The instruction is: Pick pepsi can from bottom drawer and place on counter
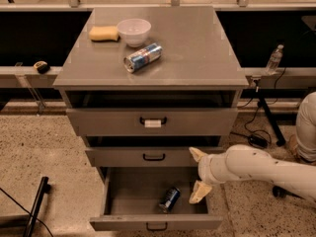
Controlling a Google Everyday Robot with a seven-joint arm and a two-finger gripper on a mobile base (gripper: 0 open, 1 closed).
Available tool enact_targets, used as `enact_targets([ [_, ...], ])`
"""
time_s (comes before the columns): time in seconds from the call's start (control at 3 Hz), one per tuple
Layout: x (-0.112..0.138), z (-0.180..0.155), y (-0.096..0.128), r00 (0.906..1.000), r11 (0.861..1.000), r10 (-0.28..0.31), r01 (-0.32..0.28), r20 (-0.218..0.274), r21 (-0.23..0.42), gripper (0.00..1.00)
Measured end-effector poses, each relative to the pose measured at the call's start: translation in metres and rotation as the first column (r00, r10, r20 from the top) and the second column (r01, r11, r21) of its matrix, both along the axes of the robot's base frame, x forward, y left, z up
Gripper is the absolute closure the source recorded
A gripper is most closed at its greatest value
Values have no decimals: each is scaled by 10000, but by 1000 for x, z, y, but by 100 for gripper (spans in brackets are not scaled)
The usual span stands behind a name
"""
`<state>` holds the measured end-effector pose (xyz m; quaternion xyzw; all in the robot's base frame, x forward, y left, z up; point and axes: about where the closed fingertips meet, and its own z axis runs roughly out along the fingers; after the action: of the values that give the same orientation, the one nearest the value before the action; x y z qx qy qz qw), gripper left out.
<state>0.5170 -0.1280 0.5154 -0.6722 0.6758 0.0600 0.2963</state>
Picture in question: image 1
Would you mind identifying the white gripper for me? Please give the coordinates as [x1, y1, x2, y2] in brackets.
[189, 147, 227, 204]

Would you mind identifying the blue pepsi can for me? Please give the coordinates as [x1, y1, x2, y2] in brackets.
[159, 187, 181, 213]

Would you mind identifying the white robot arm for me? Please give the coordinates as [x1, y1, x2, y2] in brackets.
[189, 144, 316, 203]

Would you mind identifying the bottom grey drawer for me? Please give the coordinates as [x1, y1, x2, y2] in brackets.
[90, 167, 222, 231]

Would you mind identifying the grey drawer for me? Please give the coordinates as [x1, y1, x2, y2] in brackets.
[90, 167, 222, 231]
[86, 147, 197, 167]
[66, 108, 238, 136]

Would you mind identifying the grey drawer cabinet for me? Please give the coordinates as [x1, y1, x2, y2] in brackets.
[52, 5, 250, 232]

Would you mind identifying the middle grey drawer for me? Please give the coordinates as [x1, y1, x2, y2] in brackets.
[86, 147, 197, 167]

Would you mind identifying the top grey drawer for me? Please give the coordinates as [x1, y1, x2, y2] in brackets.
[66, 108, 238, 136]

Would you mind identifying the red bull can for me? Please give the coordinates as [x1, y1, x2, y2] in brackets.
[123, 43, 163, 73]

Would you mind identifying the black tripod leg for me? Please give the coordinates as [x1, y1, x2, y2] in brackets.
[257, 90, 285, 146]

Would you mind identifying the brown shoe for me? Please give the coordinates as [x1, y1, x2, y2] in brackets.
[287, 135, 316, 166]

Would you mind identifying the person leg in light trousers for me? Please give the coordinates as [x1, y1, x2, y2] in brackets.
[296, 92, 316, 159]

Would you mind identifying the clear water bottle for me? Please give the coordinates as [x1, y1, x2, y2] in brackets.
[266, 44, 284, 75]

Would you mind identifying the black stand leg left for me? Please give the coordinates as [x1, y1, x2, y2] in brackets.
[23, 177, 50, 237]

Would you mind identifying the white bowl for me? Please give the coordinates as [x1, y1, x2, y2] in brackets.
[117, 19, 151, 47]

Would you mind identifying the yellow sponge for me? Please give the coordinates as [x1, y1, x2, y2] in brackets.
[89, 26, 119, 41]

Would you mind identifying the black yellow tape measure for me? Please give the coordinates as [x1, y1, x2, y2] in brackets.
[34, 60, 50, 74]

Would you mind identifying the black power adapter with cable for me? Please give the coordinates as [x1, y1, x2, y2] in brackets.
[230, 67, 287, 150]

